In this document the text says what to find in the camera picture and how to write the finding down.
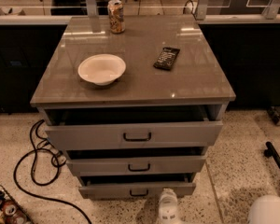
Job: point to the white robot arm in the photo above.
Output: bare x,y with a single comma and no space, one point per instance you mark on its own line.
264,210

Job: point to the wire basket of cans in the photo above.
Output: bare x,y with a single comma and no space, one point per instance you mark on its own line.
10,211

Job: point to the dark object on floor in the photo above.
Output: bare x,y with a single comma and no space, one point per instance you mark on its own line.
274,113

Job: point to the grey top drawer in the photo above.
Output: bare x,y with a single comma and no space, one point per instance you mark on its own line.
134,127

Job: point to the black snack bar wrapper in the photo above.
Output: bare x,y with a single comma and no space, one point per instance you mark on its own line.
167,58

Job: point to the white bowl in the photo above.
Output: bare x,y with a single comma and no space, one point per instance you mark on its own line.
101,69

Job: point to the black bar on floor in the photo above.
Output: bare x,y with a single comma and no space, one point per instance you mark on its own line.
270,151

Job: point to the grey bottom drawer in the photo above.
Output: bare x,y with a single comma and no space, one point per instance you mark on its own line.
135,186

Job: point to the grey drawer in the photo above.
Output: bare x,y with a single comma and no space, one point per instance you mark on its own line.
136,161
135,186
134,127

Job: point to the yellow drink can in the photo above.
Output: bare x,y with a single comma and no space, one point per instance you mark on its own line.
116,16

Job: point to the grey middle drawer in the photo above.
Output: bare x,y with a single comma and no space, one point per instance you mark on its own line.
136,161

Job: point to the grey drawer cabinet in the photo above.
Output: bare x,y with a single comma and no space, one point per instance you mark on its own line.
195,79

